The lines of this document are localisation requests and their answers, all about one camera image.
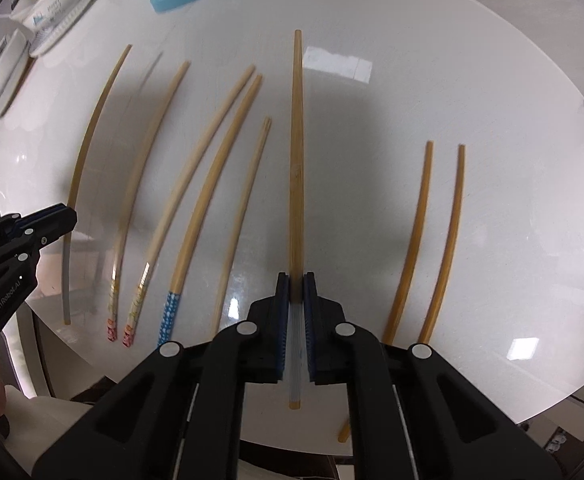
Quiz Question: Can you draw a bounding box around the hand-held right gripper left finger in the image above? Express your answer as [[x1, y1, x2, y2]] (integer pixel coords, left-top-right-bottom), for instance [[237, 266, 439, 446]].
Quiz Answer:
[[34, 271, 293, 480]]

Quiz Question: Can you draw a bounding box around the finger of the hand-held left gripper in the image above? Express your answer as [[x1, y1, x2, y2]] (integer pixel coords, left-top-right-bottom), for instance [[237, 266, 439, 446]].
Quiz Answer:
[[0, 203, 68, 257], [0, 208, 79, 282]]

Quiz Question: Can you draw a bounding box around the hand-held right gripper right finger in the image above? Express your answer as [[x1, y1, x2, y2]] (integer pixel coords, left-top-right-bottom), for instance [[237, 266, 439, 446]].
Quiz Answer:
[[302, 271, 562, 480]]

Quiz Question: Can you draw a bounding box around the red-patterned bamboo chopstick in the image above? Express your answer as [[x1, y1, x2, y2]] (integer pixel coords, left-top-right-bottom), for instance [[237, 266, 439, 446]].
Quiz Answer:
[[106, 61, 191, 343], [122, 64, 256, 347]]

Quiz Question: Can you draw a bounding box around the pale bamboo chopstick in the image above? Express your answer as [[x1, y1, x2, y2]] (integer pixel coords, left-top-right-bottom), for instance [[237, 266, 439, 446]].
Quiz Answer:
[[211, 117, 273, 336]]

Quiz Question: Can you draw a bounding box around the chopstick with clear handle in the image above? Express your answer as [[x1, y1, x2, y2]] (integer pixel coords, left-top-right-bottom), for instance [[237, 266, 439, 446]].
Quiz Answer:
[[288, 29, 305, 410]]

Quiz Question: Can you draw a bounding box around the blue striped bowl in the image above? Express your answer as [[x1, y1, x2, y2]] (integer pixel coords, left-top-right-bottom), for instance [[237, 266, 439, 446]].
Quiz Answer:
[[29, 0, 97, 58]]

